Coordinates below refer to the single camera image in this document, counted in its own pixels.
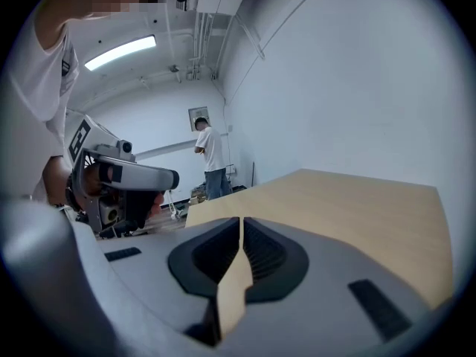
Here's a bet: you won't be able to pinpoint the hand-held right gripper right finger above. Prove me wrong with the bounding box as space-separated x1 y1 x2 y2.
222 216 442 357

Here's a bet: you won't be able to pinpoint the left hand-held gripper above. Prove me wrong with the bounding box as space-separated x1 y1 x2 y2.
65 115 181 234

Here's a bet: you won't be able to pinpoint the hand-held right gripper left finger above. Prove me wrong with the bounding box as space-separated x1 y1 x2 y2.
70 216 245 350

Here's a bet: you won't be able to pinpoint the person's left forearm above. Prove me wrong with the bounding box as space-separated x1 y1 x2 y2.
41 155 75 208

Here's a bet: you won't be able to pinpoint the person's left hand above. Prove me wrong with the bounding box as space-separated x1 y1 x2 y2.
83 162 166 230

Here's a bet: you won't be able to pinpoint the pile of assorted small items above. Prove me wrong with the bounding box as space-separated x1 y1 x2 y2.
187 184 209 206

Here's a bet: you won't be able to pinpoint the wooden table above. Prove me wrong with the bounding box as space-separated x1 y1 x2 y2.
184 168 455 310

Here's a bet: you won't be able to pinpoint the long ceiling light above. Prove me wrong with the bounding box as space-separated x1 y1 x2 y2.
83 34 158 71

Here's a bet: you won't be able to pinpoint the person's white shirt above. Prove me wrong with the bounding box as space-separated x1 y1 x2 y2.
0 11 81 202

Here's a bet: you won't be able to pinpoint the white ceiling pipes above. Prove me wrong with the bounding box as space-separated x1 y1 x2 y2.
185 11 224 82

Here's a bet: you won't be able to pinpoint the grey wall panel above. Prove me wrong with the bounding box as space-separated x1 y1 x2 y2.
187 106 210 132

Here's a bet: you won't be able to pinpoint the dark wrist bracelet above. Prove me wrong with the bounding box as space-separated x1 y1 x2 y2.
64 173 82 213

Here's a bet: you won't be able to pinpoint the white wall conduit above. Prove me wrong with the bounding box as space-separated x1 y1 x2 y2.
233 13 267 61

